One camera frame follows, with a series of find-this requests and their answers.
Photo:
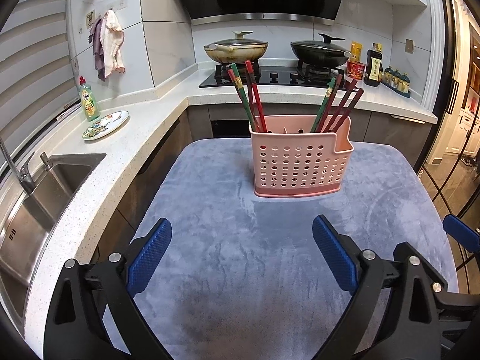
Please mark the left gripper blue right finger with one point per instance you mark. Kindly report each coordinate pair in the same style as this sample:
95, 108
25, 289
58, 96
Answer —
337, 253

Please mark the pink and purple hanging towels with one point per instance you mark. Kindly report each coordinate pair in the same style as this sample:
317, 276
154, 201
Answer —
107, 37

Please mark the black gas stove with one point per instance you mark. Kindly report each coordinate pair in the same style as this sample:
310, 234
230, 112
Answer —
300, 74

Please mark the green chopstick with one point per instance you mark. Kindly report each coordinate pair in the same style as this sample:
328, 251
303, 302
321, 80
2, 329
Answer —
323, 105
243, 97

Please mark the bright red chopstick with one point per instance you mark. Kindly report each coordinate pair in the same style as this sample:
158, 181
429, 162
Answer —
240, 97
254, 87

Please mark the black wok with lid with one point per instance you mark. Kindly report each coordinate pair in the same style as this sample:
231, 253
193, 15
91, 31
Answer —
323, 54

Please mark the grey blue table cloth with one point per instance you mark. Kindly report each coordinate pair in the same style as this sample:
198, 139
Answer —
243, 277

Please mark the spice jar rack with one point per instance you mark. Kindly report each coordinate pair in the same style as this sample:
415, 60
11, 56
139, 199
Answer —
397, 81

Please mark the beige wok with lid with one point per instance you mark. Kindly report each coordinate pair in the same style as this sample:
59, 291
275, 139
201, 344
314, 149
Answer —
236, 50

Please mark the green dish soap bottle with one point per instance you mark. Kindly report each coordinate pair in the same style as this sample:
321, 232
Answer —
88, 100

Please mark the dark soy sauce bottle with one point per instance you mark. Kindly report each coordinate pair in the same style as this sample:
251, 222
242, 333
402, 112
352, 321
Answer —
374, 67

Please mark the patterned ceramic plate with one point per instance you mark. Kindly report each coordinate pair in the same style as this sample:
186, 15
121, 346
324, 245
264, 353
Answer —
105, 126

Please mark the chrome sink faucet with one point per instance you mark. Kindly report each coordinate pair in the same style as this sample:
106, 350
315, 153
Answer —
23, 174

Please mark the maroon chopstick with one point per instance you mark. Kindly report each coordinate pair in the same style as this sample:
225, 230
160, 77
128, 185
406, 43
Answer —
339, 79
348, 110
340, 106

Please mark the pink perforated utensil holder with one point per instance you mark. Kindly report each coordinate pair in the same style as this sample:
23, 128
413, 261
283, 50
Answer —
290, 161

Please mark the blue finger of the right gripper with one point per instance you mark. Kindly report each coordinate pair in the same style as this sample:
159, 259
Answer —
462, 233

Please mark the stainless steel sink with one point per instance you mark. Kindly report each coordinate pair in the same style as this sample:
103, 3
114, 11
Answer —
27, 227

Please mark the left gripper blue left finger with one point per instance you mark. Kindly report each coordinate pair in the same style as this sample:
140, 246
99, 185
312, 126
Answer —
144, 255

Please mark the dark red chopstick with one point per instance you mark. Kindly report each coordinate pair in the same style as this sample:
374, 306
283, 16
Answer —
251, 100

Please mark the yellow snack packet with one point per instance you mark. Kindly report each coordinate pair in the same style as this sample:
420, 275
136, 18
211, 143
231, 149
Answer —
356, 50

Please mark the red instant noodle cup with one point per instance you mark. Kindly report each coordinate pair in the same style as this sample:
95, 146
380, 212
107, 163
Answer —
355, 70

